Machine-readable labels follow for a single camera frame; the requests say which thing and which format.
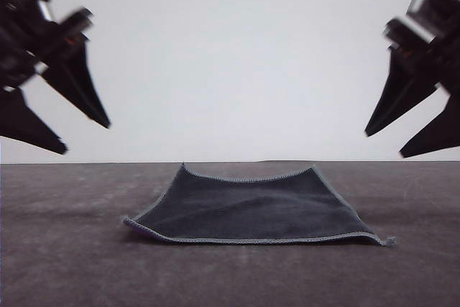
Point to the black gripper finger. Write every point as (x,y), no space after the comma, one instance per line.
(75,80)
(442,138)
(21,123)
(399,95)

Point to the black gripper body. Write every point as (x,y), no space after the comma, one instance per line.
(445,62)
(21,41)

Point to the purple towel with grey hem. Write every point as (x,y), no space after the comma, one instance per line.
(251,213)

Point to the grey table cloth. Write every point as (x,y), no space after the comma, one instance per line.
(72,267)

